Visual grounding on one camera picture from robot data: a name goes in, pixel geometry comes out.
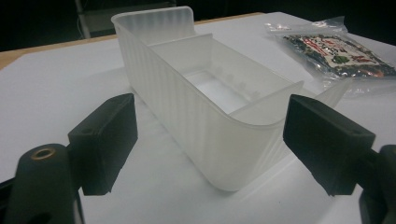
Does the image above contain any clear plastic snack packet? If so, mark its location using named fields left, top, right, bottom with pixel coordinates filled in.
left=264, top=16, right=396, bottom=94

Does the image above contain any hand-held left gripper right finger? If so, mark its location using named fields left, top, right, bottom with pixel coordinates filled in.
left=282, top=93, right=376, bottom=197

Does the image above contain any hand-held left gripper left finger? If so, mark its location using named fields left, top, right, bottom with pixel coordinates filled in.
left=67, top=92, right=139, bottom=197

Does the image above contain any translucent white plastic storage box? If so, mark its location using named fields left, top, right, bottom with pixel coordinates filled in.
left=110, top=5, right=351, bottom=192

